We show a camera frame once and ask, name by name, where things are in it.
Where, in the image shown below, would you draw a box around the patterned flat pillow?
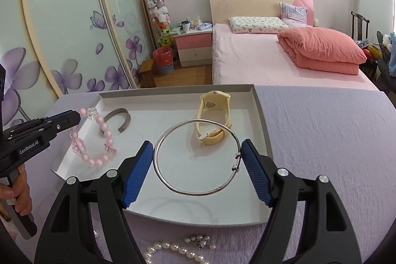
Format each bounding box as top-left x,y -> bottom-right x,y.
228,16 -> 289,35

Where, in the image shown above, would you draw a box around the white pearl bracelet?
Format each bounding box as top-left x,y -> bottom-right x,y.
143,233 -> 218,264

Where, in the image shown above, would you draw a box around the cream wrist watch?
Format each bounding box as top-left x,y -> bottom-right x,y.
195,90 -> 234,146

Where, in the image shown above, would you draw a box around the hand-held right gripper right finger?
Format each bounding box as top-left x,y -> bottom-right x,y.
241,139 -> 362,264

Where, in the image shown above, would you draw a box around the grey metal cuff bracelet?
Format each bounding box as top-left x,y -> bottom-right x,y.
103,108 -> 132,133

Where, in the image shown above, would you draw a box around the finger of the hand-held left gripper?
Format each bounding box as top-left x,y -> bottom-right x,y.
40,111 -> 81,141
42,110 -> 75,125

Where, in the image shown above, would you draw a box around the tube of plush toys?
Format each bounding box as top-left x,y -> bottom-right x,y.
143,0 -> 173,64

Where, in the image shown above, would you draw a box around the large silver bangle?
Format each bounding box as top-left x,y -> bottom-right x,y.
154,119 -> 242,196

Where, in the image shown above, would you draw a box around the pile of plush toys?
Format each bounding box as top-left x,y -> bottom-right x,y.
148,0 -> 173,48

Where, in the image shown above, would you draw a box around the white shallow cardboard tray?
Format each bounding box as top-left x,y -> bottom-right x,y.
51,85 -> 273,226

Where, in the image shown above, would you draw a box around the dark wooden chair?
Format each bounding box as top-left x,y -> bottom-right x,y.
350,11 -> 378,83

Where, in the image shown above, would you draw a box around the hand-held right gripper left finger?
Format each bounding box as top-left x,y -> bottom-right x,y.
34,140 -> 154,264

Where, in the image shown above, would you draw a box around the small purple cushion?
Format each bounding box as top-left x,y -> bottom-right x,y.
279,2 -> 309,28

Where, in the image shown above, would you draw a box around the small wooden stool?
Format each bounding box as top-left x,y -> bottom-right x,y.
138,59 -> 157,88

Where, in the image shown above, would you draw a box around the pink and white nightstand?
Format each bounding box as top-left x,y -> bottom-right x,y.
171,25 -> 214,68

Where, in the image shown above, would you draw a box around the bin with red bag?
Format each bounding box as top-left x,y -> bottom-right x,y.
152,47 -> 174,74

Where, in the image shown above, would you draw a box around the pink bead bracelet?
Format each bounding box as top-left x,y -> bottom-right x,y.
70,108 -> 117,167

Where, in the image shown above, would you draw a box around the bed with pink sheet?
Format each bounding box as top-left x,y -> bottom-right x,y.
211,23 -> 385,93

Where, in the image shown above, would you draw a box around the floral sliding door wardrobe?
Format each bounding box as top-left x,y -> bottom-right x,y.
0,0 -> 147,141

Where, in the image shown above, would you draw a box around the person's left hand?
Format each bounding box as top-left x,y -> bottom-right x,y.
0,164 -> 31,215

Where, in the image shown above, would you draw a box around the cream and pink headboard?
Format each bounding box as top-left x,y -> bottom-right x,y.
207,0 -> 315,28

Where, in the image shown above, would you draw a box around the colourful toys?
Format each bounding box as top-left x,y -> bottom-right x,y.
356,40 -> 381,61

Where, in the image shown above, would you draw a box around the folded salmon quilt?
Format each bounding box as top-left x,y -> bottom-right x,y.
276,27 -> 368,76

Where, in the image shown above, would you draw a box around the purple tablecloth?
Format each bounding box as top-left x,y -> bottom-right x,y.
12,85 -> 396,264

